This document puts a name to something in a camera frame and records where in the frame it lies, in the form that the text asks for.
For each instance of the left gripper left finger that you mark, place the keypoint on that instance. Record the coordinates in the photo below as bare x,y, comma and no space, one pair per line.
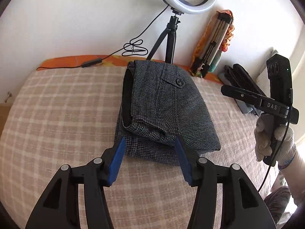
58,206

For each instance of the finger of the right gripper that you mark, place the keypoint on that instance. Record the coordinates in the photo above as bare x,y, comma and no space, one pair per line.
240,94

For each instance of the grey houndstooth shorts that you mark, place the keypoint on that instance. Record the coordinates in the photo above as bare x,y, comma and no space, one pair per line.
159,102

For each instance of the stack of folded dark clothes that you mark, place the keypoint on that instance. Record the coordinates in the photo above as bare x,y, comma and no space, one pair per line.
237,76

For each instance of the green white leaf pillow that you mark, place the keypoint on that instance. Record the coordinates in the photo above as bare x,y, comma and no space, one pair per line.
262,80

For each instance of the dark striped trouser leg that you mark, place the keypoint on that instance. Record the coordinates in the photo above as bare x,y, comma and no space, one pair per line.
277,202

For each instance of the folded silver tripod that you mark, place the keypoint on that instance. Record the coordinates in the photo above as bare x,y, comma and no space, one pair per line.
212,45

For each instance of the black mini tripod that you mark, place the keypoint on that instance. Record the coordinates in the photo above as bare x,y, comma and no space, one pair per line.
170,33

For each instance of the orange bed sheet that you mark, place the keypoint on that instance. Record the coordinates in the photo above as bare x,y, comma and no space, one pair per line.
75,61

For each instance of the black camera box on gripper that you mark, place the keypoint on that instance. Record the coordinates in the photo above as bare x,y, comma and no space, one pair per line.
280,77

